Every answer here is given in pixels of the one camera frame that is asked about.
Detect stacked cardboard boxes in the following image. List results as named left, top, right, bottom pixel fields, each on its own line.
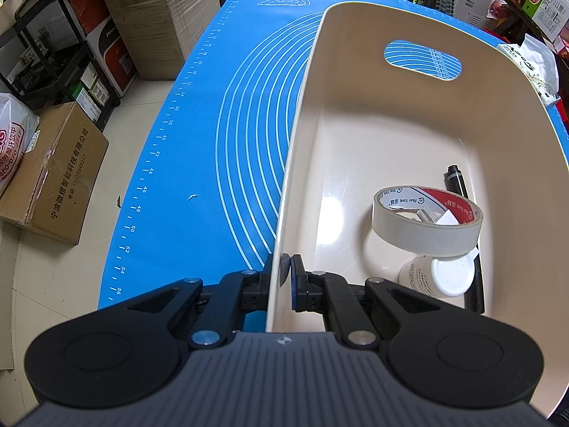
left=105, top=0, right=220, bottom=80

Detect white pill bottle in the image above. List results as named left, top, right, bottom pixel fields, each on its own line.
left=398, top=248, right=478, bottom=299

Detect cardboard box on floor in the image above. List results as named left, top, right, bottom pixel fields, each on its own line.
left=1, top=102, right=108, bottom=245

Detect black marker pen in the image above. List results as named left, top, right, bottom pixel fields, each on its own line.
left=445, top=165, right=485, bottom=314

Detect green white product box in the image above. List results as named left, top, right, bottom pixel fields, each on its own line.
left=523, top=0, right=568, bottom=42

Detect white charger adapter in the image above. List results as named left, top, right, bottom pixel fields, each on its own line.
left=394, top=207, right=459, bottom=226

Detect blue silicone baking mat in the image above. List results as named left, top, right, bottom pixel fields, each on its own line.
left=96, top=0, right=569, bottom=334

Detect black metal shelf rack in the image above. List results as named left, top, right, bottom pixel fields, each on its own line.
left=1, top=0, right=119, bottom=130

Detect white tape roll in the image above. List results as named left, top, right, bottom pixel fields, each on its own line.
left=371, top=186, right=483, bottom=257

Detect beige plastic storage bin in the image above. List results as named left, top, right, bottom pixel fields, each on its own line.
left=275, top=2, right=568, bottom=415

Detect red white appliance box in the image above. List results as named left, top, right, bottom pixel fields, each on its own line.
left=69, top=0, right=137, bottom=97

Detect white tissue box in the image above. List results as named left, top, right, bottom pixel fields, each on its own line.
left=498, top=34, right=560, bottom=107

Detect white red plastic bag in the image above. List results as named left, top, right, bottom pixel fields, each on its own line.
left=0, top=93, right=39, bottom=195

